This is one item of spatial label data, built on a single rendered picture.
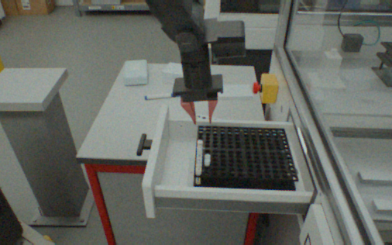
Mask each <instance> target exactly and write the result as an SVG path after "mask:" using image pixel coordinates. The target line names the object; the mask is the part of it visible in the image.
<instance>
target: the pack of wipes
mask: <svg viewBox="0 0 392 245"><path fill-rule="evenodd" d="M123 82H124V85H125V86H132V85H147V84H148V65H147V61H146V60H127V61H126V62H125V65H124V72H123Z"/></svg>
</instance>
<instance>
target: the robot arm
mask: <svg viewBox="0 0 392 245"><path fill-rule="evenodd" d="M144 1H145V3H146V4H147V5H148V7H149V9H150V11H151V14H152V15H153V16H154V17H155V18H156V20H157V21H158V22H159V23H160V24H161V27H160V28H161V29H162V30H163V32H164V33H166V35H167V36H168V37H169V38H170V39H171V40H172V41H173V42H174V43H176V44H177V46H178V49H179V51H180V57H181V65H182V71H183V76H184V77H183V78H175V82H174V86H173V90H172V92H173V97H174V98H176V96H178V95H180V96H181V102H180V104H181V106H182V107H183V109H184V111H185V112H187V113H188V114H189V115H190V117H191V119H192V121H193V123H194V124H195V125H196V124H197V119H196V112H195V107H194V102H203V101H208V117H209V122H210V124H211V117H212V113H213V112H214V111H215V107H216V105H217V104H218V93H219V92H221V94H223V93H224V88H223V75H222V74H211V62H210V55H209V47H208V45H209V44H211V53H214V54H215V58H232V57H245V56H246V48H245V36H246V35H245V24H244V21H241V20H236V21H235V20H218V18H210V19H204V2H203V0H144Z"/></svg>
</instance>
